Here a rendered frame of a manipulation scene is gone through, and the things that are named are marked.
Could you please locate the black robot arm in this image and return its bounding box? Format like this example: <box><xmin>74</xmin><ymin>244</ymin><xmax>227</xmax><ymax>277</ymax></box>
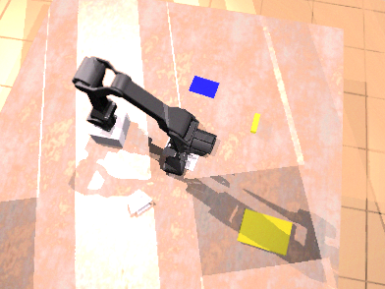
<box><xmin>72</xmin><ymin>56</ymin><xmax>217</xmax><ymax>156</ymax></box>

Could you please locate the blue rectangular block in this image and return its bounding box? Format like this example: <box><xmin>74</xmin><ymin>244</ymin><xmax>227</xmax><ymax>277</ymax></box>
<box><xmin>189</xmin><ymin>76</ymin><xmax>220</xmax><ymax>98</ymax></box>

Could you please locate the yellow rectangular block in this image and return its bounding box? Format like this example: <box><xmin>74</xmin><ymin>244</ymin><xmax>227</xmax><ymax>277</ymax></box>
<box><xmin>250</xmin><ymin>113</ymin><xmax>260</xmax><ymax>134</ymax></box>

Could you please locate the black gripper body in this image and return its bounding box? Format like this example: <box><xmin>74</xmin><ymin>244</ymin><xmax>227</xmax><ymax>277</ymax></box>
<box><xmin>163</xmin><ymin>138</ymin><xmax>188</xmax><ymax>176</ymax></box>

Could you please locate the yellow rectangular plate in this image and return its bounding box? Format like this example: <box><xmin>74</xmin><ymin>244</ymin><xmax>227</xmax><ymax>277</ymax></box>
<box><xmin>238</xmin><ymin>209</ymin><xmax>293</xmax><ymax>255</ymax></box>

